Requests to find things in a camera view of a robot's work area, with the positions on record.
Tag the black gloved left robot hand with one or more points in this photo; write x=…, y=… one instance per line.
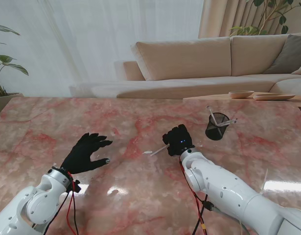
x=84, y=156

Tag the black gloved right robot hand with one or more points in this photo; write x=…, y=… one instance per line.
x=178, y=140

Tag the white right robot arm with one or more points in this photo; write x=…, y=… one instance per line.
x=226, y=188

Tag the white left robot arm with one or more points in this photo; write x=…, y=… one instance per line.
x=40, y=203

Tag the black mesh brush holder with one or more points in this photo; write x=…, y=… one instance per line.
x=214, y=134

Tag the wooden bowl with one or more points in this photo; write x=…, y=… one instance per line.
x=240, y=94

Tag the beige sofa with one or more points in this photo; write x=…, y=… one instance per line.
x=189, y=61

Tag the beige plant pot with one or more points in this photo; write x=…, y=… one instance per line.
x=6, y=101

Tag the flat wooden tray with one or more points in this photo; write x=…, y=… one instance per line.
x=272, y=97

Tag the large leaf green houseplant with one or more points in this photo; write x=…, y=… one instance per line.
x=16, y=67

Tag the white sheer curtain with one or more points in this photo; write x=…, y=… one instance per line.
x=91, y=36

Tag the tall branching green plant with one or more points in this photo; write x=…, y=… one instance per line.
x=245, y=30

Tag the beige curtain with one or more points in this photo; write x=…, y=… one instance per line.
x=223, y=17

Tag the grey sofa cushion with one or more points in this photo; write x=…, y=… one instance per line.
x=291, y=56

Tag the cream sofa cushion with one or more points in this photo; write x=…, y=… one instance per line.
x=300, y=71

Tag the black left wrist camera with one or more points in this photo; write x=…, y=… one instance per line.
x=77, y=187

